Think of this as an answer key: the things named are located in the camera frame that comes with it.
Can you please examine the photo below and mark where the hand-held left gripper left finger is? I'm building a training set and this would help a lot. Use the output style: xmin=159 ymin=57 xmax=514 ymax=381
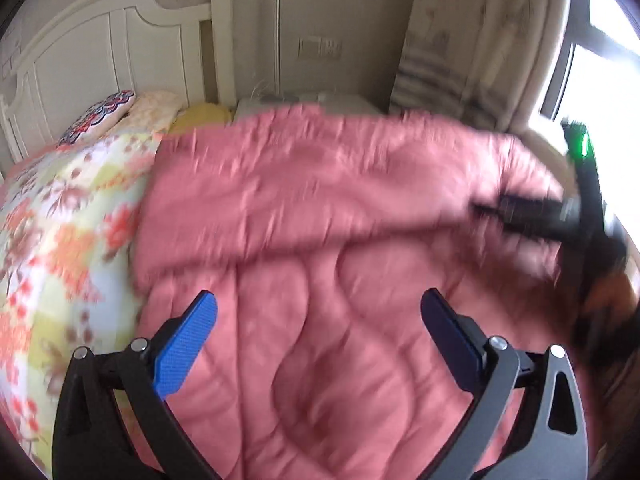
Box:
xmin=52 ymin=290 xmax=221 ymax=480

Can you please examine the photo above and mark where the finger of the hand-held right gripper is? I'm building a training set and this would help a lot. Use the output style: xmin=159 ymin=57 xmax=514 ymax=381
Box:
xmin=472 ymin=192 xmax=576 ymax=242

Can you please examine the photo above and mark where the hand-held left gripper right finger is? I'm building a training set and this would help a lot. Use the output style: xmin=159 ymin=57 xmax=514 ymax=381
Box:
xmin=420 ymin=287 xmax=591 ymax=480

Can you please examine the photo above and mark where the pink quilt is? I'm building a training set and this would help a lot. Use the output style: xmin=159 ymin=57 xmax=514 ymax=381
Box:
xmin=129 ymin=104 xmax=581 ymax=480

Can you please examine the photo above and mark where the beige window sill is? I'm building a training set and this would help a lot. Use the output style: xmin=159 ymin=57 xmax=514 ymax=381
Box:
xmin=520 ymin=119 xmax=577 ymax=188

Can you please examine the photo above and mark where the window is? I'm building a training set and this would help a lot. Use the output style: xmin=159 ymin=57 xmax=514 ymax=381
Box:
xmin=539 ymin=0 xmax=640 ymax=128

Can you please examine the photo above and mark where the floral bed sheet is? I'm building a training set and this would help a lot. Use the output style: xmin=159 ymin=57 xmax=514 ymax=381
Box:
xmin=0 ymin=132 xmax=168 ymax=463

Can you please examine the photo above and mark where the striped beige curtain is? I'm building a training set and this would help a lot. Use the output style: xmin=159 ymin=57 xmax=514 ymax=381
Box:
xmin=389 ymin=0 xmax=575 ymax=137

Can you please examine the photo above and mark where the yellow pillow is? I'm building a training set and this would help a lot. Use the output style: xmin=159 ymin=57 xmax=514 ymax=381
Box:
xmin=167 ymin=102 xmax=234 ymax=137

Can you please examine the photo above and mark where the pale pink pillow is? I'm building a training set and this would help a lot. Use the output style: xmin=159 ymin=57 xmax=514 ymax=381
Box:
xmin=119 ymin=91 xmax=184 ymax=135

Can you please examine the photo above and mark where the patterned blue red pillow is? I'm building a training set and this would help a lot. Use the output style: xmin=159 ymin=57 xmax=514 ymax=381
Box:
xmin=59 ymin=90 xmax=137 ymax=146

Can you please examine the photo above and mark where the white wooden headboard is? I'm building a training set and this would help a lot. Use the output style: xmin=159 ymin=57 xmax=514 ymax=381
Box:
xmin=0 ymin=0 xmax=236 ymax=173

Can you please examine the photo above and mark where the thin white pole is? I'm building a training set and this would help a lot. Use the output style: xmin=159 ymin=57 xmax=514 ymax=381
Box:
xmin=272 ymin=0 xmax=282 ymax=102

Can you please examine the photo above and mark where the wall switch plate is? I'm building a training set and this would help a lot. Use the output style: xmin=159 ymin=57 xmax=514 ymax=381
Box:
xmin=298 ymin=35 xmax=345 ymax=59

